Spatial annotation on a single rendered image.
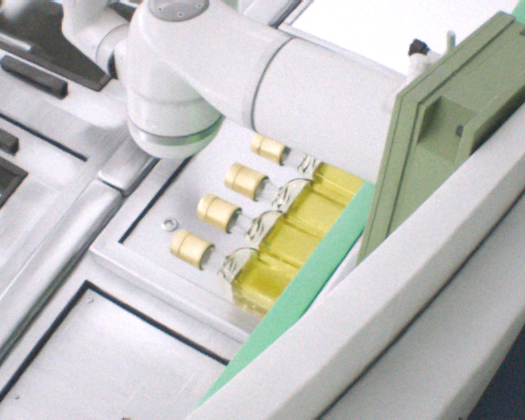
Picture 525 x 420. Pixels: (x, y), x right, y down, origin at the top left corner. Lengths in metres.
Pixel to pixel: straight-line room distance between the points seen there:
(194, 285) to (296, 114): 0.60
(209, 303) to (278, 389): 1.00
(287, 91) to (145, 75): 0.14
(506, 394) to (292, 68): 0.42
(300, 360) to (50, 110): 1.29
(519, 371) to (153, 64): 0.49
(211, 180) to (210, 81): 0.65
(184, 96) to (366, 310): 0.49
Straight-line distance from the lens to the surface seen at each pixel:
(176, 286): 1.68
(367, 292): 0.75
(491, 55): 1.07
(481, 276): 0.88
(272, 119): 1.13
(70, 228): 1.77
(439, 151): 0.95
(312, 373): 0.69
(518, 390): 1.31
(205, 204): 1.58
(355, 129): 1.09
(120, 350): 1.69
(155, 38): 1.16
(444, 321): 0.83
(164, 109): 1.20
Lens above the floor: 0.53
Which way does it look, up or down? 21 degrees up
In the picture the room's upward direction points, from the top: 64 degrees counter-clockwise
